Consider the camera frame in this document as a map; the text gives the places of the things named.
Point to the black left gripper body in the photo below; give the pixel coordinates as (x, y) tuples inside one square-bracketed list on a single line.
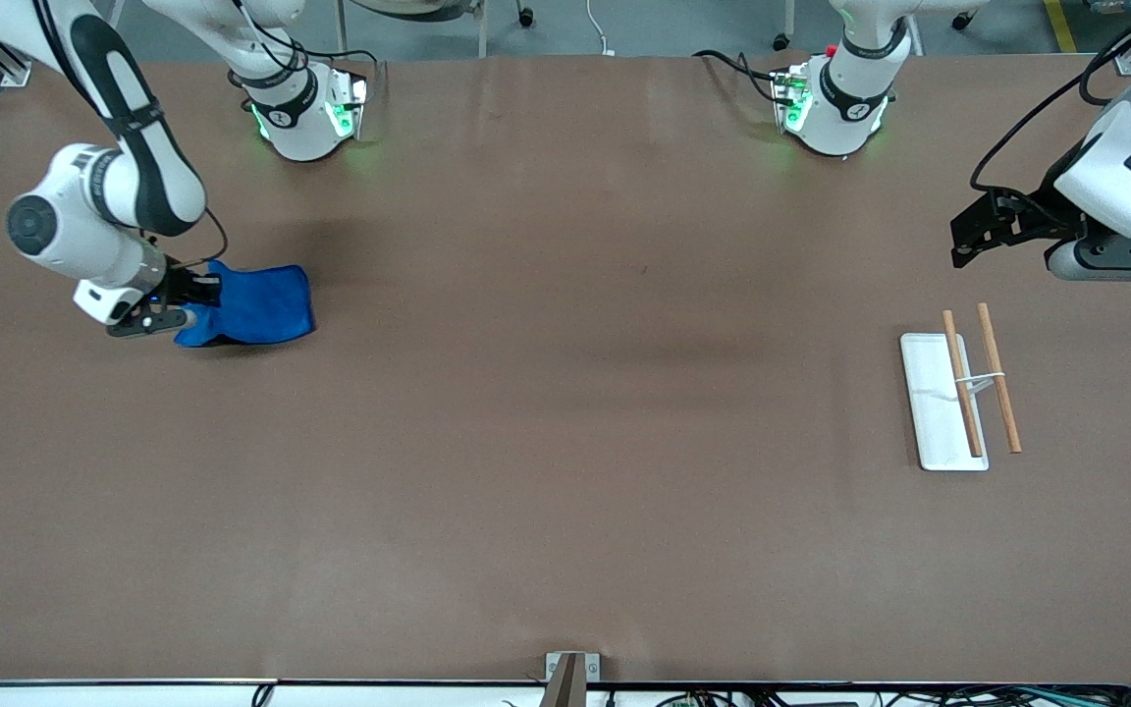
[(1045, 215)]

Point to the wooden rack rod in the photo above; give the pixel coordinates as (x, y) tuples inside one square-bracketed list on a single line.
[(999, 378), (961, 383)]

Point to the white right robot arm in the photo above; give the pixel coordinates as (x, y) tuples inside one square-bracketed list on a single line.
[(84, 216)]

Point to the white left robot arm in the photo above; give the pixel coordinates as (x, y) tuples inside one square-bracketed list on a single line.
[(1125, 167)]

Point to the white towel rack base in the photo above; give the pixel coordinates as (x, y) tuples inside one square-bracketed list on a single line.
[(934, 412)]

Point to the metal table edge bracket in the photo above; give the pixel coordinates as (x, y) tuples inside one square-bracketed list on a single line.
[(570, 673)]

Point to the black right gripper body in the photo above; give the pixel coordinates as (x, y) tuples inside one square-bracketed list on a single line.
[(182, 289)]

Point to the blue microfibre towel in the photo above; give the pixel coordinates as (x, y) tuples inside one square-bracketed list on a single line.
[(261, 304)]

